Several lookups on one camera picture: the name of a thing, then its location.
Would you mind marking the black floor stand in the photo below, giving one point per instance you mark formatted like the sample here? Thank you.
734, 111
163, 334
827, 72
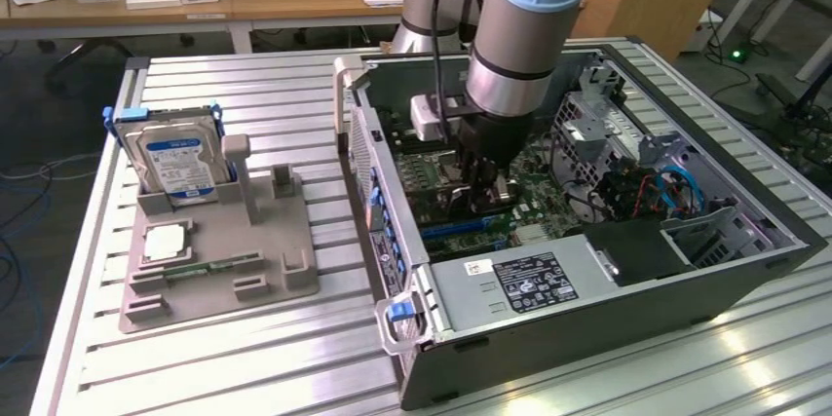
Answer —
774, 87

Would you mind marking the black open PC case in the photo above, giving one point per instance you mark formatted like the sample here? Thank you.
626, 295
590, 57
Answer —
586, 338

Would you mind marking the grey power supply unit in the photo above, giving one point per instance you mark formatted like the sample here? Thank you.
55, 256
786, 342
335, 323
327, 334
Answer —
482, 299

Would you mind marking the black plastic shroud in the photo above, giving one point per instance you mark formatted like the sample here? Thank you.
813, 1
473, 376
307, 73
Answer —
638, 250

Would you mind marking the hard disk blue rails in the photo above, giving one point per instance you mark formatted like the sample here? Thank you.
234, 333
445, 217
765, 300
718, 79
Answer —
175, 162

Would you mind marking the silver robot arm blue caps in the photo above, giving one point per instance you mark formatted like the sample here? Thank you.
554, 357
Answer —
514, 46

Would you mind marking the green motherboard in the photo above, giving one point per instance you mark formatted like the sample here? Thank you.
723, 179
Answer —
539, 206

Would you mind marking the black RAM slot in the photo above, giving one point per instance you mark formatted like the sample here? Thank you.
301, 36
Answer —
406, 147

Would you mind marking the perforated metal disk bay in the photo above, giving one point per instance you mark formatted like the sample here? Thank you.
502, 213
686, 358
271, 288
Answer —
586, 162

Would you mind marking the grey plastic drive latch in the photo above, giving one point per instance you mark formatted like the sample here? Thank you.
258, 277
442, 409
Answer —
657, 150

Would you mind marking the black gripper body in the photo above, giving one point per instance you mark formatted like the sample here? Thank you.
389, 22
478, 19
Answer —
505, 138

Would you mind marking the long blue expansion slot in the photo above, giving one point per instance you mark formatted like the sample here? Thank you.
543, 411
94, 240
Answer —
455, 228

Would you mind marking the black connector block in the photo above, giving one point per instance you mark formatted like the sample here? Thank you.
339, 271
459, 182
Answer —
614, 194

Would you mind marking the device with green light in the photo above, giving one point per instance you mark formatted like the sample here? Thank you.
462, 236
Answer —
737, 54

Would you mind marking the CPU socket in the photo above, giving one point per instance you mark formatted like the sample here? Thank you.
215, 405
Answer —
446, 165

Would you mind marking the grey parts rack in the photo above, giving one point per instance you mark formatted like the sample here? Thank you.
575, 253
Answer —
215, 240

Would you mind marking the metal disk bay bracket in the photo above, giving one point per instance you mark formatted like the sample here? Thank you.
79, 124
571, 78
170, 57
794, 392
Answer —
715, 240

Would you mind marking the white box red button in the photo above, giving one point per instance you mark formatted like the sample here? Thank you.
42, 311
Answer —
706, 36

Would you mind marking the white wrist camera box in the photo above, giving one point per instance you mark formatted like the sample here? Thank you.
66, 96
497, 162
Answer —
430, 119

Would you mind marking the green GPU card black cooler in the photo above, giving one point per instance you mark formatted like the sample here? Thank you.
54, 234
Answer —
469, 204

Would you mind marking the black office chair base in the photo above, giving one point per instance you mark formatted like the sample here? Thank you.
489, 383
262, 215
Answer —
69, 61

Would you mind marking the silver chipset heatsink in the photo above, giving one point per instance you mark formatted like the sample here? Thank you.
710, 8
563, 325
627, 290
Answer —
535, 235

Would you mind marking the green RAM stick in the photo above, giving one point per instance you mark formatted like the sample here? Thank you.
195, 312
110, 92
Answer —
195, 270

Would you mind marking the silver CPU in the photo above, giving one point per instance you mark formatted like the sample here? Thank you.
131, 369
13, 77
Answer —
163, 243

